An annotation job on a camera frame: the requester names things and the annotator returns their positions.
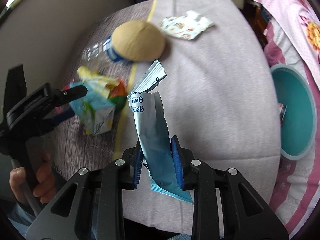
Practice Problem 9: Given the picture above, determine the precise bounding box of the yellow white paper wrapper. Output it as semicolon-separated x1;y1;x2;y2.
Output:
77;66;120;98

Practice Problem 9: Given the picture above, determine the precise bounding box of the pink floral quilt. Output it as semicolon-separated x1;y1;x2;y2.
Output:
255;0;319;239

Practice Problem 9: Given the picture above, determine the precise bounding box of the white cartoon tissue pack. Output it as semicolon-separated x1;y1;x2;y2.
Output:
159;10;215;40

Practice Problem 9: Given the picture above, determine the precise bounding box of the light blue sleeve forearm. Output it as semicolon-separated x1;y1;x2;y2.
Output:
6;202;35;237

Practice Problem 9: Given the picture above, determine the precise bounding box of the light blue snack wrapper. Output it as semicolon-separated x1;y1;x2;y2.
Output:
128;60;193;204

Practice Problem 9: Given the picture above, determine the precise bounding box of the teal round trash bin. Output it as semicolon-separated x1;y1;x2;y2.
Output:
270;64;317;161

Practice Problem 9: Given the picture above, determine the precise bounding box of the orange green toy egg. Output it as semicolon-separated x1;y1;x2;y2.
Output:
108;79;127;113

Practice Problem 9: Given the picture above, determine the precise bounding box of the person's left hand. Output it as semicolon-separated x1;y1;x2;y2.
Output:
9;150;56;206

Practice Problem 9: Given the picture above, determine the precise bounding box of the blue green milk carton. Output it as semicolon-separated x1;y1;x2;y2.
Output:
69;82;116;136

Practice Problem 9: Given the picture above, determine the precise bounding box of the brown coconut shell bowl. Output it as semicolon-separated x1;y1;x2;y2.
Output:
111;20;166;62

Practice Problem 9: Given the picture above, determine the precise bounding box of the clear water bottle blue label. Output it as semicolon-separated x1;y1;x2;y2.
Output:
82;35;131;63

